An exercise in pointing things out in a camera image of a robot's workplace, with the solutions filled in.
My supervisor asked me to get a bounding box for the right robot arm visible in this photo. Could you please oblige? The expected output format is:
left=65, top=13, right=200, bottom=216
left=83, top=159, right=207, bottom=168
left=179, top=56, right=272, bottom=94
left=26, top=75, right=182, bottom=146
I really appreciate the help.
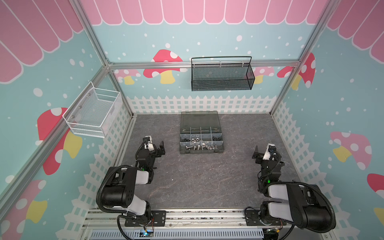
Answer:
left=245, top=144, right=337, bottom=234

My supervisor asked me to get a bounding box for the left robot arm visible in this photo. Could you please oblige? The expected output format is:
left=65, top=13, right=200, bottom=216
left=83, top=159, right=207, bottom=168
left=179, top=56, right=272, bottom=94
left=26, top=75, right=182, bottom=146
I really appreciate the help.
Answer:
left=96, top=136, right=166, bottom=226

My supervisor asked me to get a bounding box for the green plastic organizer box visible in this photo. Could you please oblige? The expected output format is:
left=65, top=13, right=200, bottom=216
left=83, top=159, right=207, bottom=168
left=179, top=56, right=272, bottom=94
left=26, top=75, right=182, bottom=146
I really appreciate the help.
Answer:
left=179, top=111, right=225, bottom=155

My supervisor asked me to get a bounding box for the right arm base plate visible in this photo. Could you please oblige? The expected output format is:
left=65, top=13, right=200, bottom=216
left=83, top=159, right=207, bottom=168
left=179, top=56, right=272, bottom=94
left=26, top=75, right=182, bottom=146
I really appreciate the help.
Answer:
left=244, top=208, right=287, bottom=227

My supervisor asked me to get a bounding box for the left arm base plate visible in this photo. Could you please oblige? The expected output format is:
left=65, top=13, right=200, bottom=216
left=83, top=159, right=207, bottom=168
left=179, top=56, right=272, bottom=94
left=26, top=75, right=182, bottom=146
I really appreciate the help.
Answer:
left=124, top=211, right=167, bottom=227

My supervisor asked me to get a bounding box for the white wire mesh basket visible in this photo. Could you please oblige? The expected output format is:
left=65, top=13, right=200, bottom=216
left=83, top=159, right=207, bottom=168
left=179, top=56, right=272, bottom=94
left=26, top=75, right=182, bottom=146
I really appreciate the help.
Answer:
left=63, top=82, right=123, bottom=138

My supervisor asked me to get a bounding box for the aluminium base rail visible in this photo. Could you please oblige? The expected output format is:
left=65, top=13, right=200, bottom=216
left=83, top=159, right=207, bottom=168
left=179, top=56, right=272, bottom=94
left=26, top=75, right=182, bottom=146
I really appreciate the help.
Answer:
left=83, top=206, right=331, bottom=240

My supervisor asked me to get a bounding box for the black wire mesh basket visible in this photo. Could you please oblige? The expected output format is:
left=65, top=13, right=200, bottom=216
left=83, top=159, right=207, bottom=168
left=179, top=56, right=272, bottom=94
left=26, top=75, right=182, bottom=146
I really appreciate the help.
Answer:
left=191, top=56, right=256, bottom=92

